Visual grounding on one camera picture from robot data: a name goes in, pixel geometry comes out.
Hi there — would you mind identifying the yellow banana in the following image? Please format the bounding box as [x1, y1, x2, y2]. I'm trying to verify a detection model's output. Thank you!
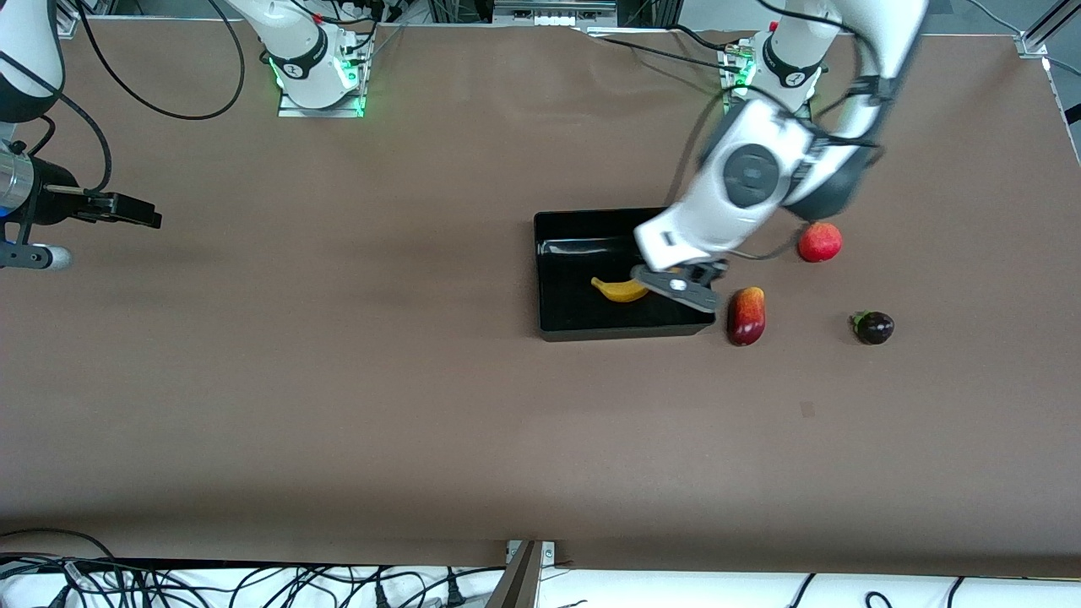
[590, 274, 651, 303]

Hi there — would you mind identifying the black plastic tray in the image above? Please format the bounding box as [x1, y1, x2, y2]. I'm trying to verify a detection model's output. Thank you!
[534, 209, 717, 342]

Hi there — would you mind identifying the red yellow mango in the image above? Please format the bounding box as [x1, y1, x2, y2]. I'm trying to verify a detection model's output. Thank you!
[727, 286, 767, 347]

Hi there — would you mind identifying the red pomegranate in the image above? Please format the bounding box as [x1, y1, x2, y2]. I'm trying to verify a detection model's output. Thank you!
[798, 221, 844, 263]

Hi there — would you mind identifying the dark purple eggplant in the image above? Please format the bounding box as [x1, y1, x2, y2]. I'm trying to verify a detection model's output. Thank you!
[850, 311, 895, 345]

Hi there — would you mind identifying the black looped table cable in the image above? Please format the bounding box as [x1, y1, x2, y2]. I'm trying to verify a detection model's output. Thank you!
[74, 0, 247, 122]

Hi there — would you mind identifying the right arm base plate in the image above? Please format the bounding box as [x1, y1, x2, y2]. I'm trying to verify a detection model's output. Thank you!
[277, 25, 372, 118]

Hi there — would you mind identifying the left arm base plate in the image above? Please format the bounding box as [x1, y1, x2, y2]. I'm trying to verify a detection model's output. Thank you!
[718, 41, 824, 115]

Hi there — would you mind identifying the black cable to base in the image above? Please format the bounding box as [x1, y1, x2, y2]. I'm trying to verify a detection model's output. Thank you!
[583, 25, 736, 73]

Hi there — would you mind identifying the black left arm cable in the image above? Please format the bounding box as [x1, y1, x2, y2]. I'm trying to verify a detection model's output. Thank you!
[671, 25, 898, 261]

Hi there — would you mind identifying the silver aluminium rail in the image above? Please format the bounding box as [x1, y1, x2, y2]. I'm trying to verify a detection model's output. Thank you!
[492, 0, 619, 28]

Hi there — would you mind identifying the dark stand post with bracket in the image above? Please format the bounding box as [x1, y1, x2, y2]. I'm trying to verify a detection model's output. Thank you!
[486, 540, 557, 608]

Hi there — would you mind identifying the aluminium table frame corner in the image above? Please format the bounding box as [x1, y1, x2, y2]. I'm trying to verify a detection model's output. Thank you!
[1018, 0, 1081, 161]

